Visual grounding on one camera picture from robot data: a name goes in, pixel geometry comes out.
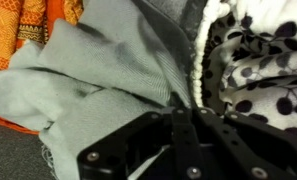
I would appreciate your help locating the orange patterned cloth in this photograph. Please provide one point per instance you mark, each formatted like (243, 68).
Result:
(4, 33)

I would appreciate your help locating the white black-spotted blanket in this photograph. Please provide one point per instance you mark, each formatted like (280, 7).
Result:
(271, 66)

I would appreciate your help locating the dark gray couch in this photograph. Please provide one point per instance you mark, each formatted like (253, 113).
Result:
(14, 153)

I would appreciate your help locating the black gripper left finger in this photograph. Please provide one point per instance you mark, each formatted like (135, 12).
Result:
(148, 146)

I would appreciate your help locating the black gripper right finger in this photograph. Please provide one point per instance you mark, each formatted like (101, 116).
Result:
(248, 150)

